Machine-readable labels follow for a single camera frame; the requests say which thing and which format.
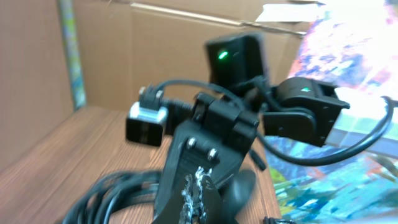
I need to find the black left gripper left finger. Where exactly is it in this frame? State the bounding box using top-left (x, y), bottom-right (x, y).
top-left (152, 174), bottom-right (195, 224)

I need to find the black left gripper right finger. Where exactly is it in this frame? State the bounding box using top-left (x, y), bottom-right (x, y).
top-left (195, 167), bottom-right (223, 224)

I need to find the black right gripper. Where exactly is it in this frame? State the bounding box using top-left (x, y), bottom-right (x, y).
top-left (154, 93), bottom-right (259, 218)

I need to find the thick black USB-C cable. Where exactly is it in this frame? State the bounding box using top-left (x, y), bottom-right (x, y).
top-left (62, 169), bottom-right (162, 224)

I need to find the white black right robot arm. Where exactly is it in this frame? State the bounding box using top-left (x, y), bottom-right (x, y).
top-left (153, 32), bottom-right (349, 223)

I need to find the brown cardboard box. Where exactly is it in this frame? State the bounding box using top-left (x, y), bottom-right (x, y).
top-left (73, 0), bottom-right (310, 111)

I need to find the colourful patterned cloth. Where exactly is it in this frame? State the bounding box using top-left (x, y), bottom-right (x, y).
top-left (268, 1), bottom-right (397, 223)

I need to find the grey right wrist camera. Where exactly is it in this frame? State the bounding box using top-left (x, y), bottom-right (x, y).
top-left (125, 85), bottom-right (169, 147)

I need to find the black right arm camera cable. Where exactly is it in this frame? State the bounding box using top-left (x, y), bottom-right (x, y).
top-left (154, 79), bottom-right (395, 167)

